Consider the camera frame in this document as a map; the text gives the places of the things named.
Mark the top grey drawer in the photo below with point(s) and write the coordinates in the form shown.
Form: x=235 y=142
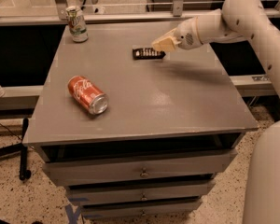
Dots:
x=75 y=173

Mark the black rxbar chocolate wrapper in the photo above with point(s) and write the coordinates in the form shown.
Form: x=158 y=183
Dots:
x=147 y=54

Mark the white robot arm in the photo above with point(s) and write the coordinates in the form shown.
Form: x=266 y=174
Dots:
x=247 y=19

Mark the grey drawer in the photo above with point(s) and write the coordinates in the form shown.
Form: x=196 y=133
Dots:
x=141 y=193
x=140 y=208
x=75 y=173

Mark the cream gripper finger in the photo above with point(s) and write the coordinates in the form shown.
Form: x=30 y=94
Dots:
x=166 y=44
x=169 y=37

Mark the bottom grey drawer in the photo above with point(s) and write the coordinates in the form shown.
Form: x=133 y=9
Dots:
x=140 y=208

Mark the middle grey drawer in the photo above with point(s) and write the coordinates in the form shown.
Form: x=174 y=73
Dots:
x=141 y=193

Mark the red coke can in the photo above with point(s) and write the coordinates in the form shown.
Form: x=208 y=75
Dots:
x=88 y=95

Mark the grey metal railing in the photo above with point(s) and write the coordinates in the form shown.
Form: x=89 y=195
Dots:
x=44 y=12

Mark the green white soda can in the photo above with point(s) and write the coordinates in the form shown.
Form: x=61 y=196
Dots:
x=76 y=24

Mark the black tripod leg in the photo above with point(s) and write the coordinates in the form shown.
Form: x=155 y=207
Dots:
x=24 y=173

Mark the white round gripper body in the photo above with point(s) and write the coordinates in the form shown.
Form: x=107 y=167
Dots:
x=186 y=36

